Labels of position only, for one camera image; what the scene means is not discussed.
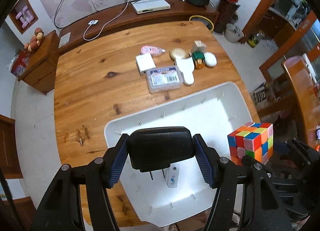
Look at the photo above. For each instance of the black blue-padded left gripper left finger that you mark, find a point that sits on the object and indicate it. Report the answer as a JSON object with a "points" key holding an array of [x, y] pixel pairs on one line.
{"points": [[60, 207]]}

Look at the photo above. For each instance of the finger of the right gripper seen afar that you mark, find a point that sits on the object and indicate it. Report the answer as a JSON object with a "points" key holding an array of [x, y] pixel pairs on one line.
{"points": [[253, 163]]}

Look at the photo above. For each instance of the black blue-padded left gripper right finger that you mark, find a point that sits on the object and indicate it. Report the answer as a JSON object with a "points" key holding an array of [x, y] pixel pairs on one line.
{"points": [[262, 208]]}

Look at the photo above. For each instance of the colourful rubik's cube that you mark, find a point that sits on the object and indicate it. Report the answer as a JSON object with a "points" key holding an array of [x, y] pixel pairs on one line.
{"points": [[252, 139]]}

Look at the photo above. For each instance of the clear plastic box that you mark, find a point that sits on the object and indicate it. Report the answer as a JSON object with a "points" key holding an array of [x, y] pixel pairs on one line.
{"points": [[172, 175]]}

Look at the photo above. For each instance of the black power adapter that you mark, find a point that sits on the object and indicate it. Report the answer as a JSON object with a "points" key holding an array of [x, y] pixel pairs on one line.
{"points": [[155, 149]]}

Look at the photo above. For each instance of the white paddle-shaped object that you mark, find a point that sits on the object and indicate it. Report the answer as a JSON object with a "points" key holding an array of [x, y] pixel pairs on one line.
{"points": [[186, 68]]}

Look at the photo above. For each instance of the clear labelled plastic case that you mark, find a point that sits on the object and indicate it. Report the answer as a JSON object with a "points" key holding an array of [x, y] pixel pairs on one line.
{"points": [[163, 79]]}

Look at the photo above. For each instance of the beige small cube box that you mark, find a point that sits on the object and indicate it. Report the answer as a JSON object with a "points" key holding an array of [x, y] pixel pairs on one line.
{"points": [[198, 46]]}

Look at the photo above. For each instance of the white square box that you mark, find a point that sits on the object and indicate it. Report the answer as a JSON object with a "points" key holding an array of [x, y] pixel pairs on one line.
{"points": [[144, 62]]}

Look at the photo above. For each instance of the white plastic tray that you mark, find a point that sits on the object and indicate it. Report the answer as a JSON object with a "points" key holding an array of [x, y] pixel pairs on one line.
{"points": [[213, 113]]}

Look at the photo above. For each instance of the wooden chair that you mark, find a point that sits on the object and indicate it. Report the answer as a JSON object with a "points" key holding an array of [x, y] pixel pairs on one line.
{"points": [[307, 100]]}

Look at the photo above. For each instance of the white oval earbuds case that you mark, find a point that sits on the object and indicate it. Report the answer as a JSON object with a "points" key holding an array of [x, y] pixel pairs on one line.
{"points": [[210, 59]]}

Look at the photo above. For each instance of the green-lid toothpick holder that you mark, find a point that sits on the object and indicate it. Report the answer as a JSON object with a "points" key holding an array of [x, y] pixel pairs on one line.
{"points": [[198, 59]]}

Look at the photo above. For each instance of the white small bucket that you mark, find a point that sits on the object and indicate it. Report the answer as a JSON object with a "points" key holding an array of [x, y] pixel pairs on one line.
{"points": [[233, 33]]}

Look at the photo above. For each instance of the gold round compact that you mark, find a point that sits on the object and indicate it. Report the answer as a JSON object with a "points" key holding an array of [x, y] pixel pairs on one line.
{"points": [[177, 54]]}

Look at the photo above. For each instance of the yellow-rimmed trash bin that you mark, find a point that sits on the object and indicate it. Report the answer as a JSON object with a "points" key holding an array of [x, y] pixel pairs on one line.
{"points": [[206, 21]]}

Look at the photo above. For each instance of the pink correction tape dispenser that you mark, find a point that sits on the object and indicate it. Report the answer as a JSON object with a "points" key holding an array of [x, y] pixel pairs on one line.
{"points": [[152, 50]]}

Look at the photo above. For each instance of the red gift box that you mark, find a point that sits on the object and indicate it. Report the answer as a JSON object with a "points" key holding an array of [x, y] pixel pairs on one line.
{"points": [[20, 63]]}

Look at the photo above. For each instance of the small wooden side cabinet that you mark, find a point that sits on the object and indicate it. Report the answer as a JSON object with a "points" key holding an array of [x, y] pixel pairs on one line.
{"points": [[41, 69]]}

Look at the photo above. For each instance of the brown wicker basket red lid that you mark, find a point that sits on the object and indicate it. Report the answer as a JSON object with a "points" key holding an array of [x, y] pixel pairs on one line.
{"points": [[226, 9]]}

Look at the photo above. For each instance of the plush toy doll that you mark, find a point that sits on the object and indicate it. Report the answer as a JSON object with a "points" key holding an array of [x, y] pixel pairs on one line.
{"points": [[35, 41]]}

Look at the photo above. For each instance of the white paper sheet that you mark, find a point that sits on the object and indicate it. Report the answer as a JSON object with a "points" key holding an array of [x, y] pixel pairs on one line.
{"points": [[64, 40]]}

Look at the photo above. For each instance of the white set-top box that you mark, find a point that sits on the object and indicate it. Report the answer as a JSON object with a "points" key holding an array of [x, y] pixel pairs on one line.
{"points": [[147, 6]]}

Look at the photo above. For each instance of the dark wooden tv console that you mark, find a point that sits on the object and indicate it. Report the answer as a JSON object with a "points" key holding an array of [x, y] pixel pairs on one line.
{"points": [[100, 22]]}

